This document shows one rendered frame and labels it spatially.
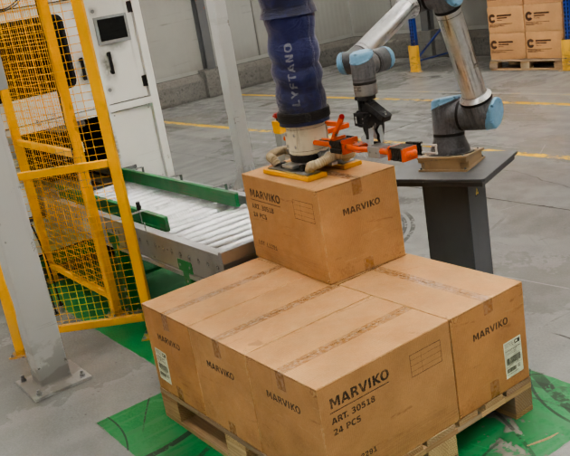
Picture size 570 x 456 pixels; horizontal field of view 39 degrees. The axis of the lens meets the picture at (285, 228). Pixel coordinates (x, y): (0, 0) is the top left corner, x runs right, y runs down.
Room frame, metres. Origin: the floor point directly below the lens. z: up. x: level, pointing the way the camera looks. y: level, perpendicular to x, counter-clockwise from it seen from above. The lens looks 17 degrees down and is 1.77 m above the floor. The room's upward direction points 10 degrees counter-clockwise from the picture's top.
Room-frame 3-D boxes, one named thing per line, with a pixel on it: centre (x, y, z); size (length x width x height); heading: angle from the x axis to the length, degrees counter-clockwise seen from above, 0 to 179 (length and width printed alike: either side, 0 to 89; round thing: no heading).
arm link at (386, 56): (3.21, -0.46, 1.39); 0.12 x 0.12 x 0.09; 47
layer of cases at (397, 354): (3.01, -0.09, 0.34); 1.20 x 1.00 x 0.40; 34
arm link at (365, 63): (3.12, -0.39, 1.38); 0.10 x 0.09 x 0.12; 137
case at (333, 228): (3.43, -0.17, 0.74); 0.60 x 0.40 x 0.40; 30
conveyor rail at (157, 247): (4.52, 0.95, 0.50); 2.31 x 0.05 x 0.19; 34
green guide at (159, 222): (4.85, 1.10, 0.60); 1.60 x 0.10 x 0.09; 34
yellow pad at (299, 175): (3.39, -0.08, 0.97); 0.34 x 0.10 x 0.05; 32
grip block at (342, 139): (3.23, -0.29, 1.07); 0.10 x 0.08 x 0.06; 122
